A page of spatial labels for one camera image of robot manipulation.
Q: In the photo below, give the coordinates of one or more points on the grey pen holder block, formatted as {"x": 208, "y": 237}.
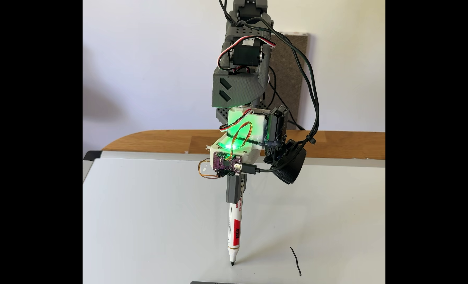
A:
{"x": 214, "y": 283}

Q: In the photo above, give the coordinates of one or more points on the white whiteboard marker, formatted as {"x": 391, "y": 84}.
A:
{"x": 234, "y": 228}

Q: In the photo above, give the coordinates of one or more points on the purple circuit board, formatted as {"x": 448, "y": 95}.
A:
{"x": 226, "y": 162}

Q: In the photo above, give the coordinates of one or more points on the black oval webcam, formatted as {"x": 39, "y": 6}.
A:
{"x": 291, "y": 163}

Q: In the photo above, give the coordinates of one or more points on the white whiteboard aluminium frame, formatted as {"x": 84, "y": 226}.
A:
{"x": 147, "y": 228}

